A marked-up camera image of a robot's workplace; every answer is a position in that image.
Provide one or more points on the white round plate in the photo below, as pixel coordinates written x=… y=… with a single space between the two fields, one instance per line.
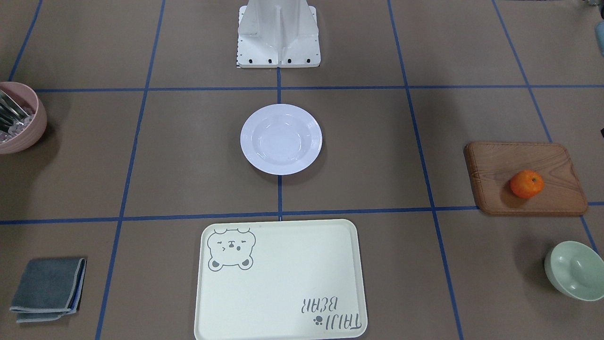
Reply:
x=281 y=139

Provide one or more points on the orange mandarin fruit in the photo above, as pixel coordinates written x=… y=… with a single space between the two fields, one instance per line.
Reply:
x=527 y=184

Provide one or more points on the cream bear print tray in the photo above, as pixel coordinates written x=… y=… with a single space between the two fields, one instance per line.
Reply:
x=280 y=280

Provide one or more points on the brown wooden cutting board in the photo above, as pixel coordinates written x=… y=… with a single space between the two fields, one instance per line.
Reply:
x=491 y=165

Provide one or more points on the grey folded cloth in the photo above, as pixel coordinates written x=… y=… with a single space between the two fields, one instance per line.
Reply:
x=49 y=289

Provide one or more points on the pink bowl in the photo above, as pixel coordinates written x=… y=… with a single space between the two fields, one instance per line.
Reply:
x=29 y=100

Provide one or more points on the light green bowl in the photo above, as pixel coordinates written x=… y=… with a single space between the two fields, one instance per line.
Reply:
x=575 y=270

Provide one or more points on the metal scoop in bowl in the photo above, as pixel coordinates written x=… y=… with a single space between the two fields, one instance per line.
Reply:
x=13 y=117

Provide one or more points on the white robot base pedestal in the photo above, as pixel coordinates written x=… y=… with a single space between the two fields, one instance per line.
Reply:
x=278 y=34

